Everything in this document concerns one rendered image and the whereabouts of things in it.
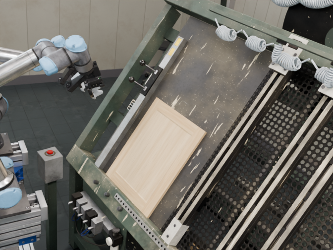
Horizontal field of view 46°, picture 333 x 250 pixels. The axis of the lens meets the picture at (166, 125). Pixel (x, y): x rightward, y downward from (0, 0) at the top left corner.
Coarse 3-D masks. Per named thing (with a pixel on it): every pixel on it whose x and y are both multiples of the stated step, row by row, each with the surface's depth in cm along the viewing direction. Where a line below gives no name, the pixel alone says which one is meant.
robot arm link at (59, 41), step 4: (56, 36) 213; (60, 36) 211; (52, 40) 211; (56, 40) 209; (60, 40) 209; (64, 40) 212; (56, 44) 209; (60, 44) 210; (64, 44) 211; (60, 48) 211
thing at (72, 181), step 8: (96, 152) 279; (72, 168) 266; (72, 176) 269; (80, 176) 269; (72, 184) 272; (80, 184) 272; (72, 192) 276; (72, 224) 290; (72, 232) 294; (128, 232) 275; (72, 240) 298; (80, 240) 287; (88, 240) 288; (128, 240) 278; (72, 248) 302; (80, 248) 288; (88, 248) 282; (96, 248) 283; (128, 248) 281; (136, 248) 258
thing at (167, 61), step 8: (176, 40) 241; (184, 40) 240; (176, 48) 239; (168, 56) 241; (176, 56) 242; (160, 64) 243; (168, 64) 241; (160, 80) 243; (152, 88) 242; (144, 96) 242; (136, 104) 244; (144, 104) 244; (128, 112) 246; (136, 112) 243; (128, 120) 243; (120, 128) 245; (128, 128) 246; (112, 136) 247; (120, 136) 245; (112, 144) 245; (104, 152) 247; (112, 152) 247; (104, 160) 246
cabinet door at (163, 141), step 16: (160, 112) 234; (176, 112) 226; (144, 128) 237; (160, 128) 230; (176, 128) 223; (192, 128) 216; (128, 144) 240; (144, 144) 233; (160, 144) 226; (176, 144) 220; (192, 144) 213; (128, 160) 236; (144, 160) 229; (160, 160) 223; (176, 160) 216; (112, 176) 239; (128, 176) 232; (144, 176) 226; (160, 176) 219; (176, 176) 214; (128, 192) 228; (144, 192) 222; (160, 192) 215; (144, 208) 218
